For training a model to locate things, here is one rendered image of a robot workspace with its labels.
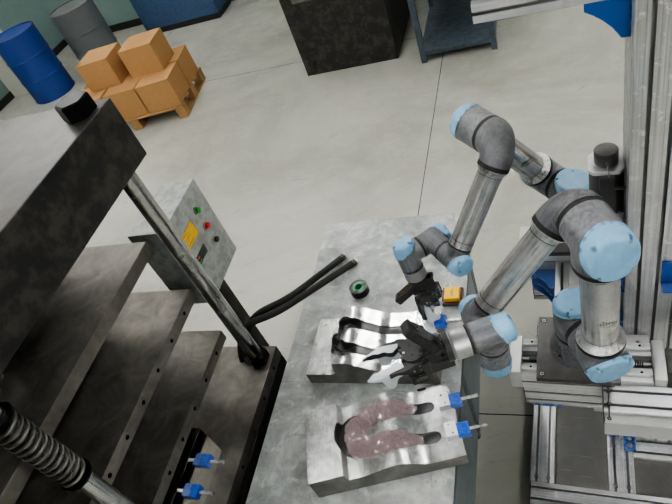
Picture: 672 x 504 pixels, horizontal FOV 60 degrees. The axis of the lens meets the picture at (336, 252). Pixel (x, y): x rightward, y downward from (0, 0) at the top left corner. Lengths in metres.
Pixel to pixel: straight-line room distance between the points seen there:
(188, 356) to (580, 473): 1.58
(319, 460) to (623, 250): 1.16
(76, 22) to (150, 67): 2.06
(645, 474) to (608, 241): 1.48
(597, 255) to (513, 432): 1.74
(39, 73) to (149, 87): 2.58
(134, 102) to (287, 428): 4.85
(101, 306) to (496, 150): 1.24
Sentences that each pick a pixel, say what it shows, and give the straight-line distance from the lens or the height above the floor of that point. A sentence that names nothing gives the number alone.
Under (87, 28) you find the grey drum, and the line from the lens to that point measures 8.42.
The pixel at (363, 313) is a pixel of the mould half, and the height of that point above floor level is 0.92.
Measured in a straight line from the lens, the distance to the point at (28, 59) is 8.61.
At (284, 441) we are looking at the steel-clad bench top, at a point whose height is 0.80.
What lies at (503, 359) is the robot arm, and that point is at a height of 1.36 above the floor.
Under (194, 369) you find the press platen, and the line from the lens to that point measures 2.23.
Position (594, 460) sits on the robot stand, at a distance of 2.61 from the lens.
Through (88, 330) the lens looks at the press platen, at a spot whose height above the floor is 1.54.
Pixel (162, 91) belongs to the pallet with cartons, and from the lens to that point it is 6.34.
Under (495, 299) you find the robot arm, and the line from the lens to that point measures 1.50.
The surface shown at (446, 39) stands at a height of 0.11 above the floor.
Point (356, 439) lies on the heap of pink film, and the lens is 1.98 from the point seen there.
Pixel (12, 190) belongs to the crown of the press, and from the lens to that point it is 1.60.
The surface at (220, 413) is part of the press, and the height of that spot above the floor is 0.78.
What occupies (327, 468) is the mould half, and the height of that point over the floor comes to 0.91.
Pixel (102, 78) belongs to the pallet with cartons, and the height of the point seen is 0.56.
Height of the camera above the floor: 2.59
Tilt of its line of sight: 42 degrees down
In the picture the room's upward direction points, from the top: 25 degrees counter-clockwise
